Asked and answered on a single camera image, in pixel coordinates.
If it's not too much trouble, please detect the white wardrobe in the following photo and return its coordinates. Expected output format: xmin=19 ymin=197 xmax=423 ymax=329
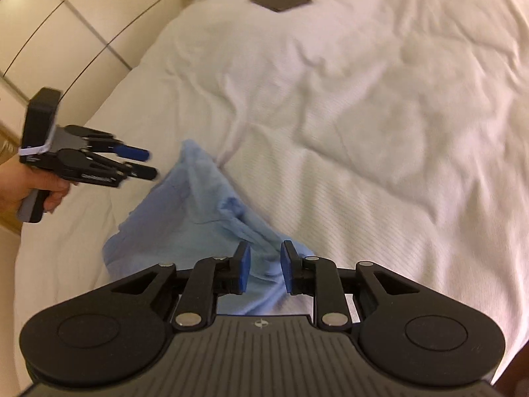
xmin=1 ymin=0 xmax=189 ymax=136

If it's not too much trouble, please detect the person's left hand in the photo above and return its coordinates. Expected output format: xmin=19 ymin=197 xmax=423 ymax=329
xmin=0 ymin=156 xmax=77 ymax=212

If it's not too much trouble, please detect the white bed duvet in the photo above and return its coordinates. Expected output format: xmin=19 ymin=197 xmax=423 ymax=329
xmin=13 ymin=0 xmax=529 ymax=389

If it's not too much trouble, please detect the blue t-shirt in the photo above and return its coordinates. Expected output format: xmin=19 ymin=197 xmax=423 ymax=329
xmin=102 ymin=140 xmax=312 ymax=316

